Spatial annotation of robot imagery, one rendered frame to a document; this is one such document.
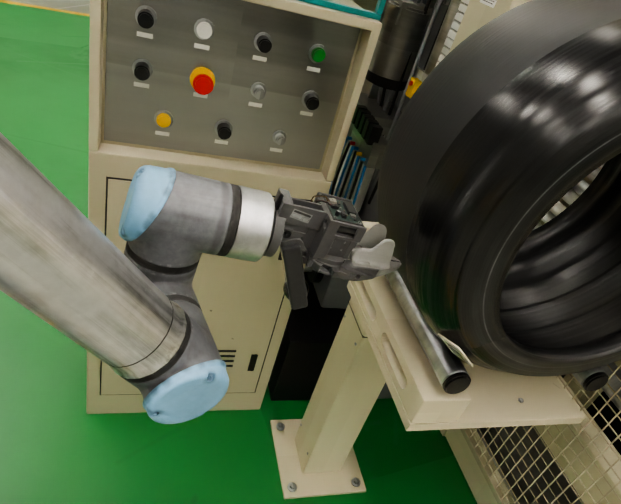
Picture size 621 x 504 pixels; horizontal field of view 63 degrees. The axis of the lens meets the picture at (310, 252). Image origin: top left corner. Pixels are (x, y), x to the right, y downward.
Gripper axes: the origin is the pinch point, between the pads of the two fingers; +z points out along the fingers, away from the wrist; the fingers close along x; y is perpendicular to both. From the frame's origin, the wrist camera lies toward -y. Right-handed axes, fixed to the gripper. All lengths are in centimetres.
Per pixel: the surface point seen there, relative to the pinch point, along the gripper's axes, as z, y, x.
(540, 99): 0.7, 28.9, -6.8
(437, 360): 12.5, -11.5, -6.3
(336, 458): 40, -91, 26
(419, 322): 12.6, -11.2, 1.8
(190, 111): -26, -7, 56
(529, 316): 36.2, -7.3, 3.6
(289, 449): 29, -100, 35
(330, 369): 26, -60, 35
